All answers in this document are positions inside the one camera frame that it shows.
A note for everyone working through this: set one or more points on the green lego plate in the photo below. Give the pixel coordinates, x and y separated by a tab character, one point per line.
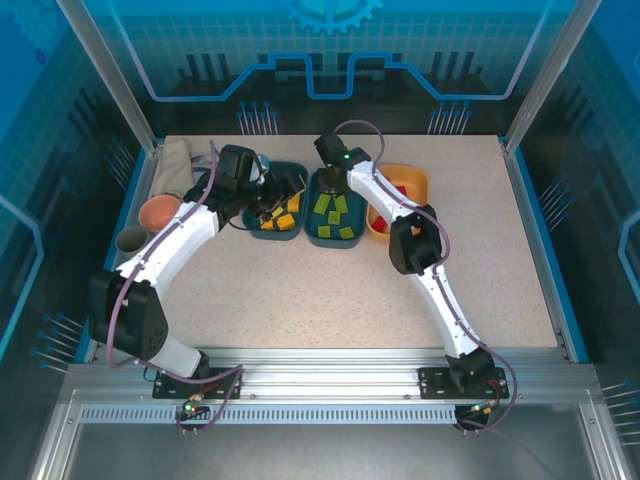
321	204
333	218
346	232
341	204
324	230

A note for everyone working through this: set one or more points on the yellow lego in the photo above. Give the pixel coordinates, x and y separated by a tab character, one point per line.
274	214

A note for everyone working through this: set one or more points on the yellow lego cube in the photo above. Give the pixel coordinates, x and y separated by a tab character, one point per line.
295	202
286	220
268	225

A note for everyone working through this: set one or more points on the red lego brick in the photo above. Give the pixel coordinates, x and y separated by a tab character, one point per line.
401	189
381	223

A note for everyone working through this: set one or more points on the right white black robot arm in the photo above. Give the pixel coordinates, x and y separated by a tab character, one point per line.
450	310

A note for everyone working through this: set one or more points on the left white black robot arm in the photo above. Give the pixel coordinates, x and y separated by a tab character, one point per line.
170	245

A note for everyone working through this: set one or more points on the teal plastic container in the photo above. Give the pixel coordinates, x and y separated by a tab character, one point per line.
265	235
355	212

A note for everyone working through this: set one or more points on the orange plastic container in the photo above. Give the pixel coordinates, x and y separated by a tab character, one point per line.
415	180

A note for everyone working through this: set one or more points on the beige cloth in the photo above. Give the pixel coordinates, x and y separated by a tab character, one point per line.
172	165

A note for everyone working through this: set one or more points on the pink bowl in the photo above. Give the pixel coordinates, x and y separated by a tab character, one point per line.
157	212

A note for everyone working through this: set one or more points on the grey cup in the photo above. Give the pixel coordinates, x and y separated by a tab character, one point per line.
131	240

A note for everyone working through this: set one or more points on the small LED circuit board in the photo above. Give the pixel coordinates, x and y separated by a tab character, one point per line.
480	410
190	409

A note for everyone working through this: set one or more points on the aluminium table side rail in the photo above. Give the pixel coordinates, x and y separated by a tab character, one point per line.
135	200
532	250

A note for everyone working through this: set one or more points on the aluminium mounting rail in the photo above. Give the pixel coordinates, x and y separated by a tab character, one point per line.
325	372

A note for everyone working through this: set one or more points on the aluminium frame post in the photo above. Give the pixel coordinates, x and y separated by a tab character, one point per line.
547	75
107	75

